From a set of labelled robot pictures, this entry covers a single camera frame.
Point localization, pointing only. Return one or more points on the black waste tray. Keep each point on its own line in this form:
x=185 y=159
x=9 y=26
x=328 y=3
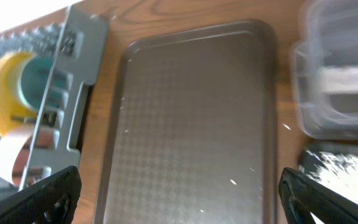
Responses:
x=333 y=147

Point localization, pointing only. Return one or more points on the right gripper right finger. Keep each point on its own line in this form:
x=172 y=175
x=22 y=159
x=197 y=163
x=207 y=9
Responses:
x=303 y=198

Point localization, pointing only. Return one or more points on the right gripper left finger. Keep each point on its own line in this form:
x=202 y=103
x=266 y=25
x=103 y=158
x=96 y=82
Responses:
x=51 y=200

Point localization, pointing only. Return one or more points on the yellow round plate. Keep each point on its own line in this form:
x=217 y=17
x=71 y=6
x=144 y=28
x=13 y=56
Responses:
x=8 y=105

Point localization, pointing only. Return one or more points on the grey plastic dish rack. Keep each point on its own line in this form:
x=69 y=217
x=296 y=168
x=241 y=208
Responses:
x=76 y=46

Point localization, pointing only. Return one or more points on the dark brown serving tray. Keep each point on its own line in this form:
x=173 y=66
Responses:
x=192 y=137

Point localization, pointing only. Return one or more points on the light blue bowl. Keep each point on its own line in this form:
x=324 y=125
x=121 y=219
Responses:
x=33 y=80

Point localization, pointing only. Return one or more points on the white pink-rimmed bowl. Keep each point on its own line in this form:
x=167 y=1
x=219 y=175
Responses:
x=13 y=156

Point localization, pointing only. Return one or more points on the clear plastic bin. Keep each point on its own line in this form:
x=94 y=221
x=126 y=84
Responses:
x=329 y=39

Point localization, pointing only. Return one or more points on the spilled rice food waste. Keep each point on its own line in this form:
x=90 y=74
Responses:
x=337 y=172

